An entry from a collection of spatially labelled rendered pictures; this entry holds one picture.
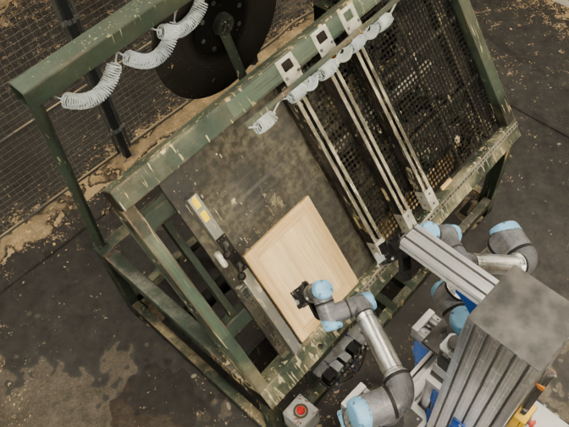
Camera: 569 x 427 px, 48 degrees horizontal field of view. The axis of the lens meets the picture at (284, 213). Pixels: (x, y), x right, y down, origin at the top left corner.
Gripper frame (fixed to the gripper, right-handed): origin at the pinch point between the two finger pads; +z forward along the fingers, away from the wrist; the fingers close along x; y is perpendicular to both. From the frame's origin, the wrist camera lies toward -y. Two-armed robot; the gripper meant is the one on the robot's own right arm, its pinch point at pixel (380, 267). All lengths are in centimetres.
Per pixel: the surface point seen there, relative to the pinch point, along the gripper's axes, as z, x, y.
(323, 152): 26, -20, 61
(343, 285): 64, -25, 4
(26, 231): 269, 68, 145
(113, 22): 6, 62, 129
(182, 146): 14, 52, 74
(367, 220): 46, -42, 28
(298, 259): 54, 0, 22
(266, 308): 60, 23, 7
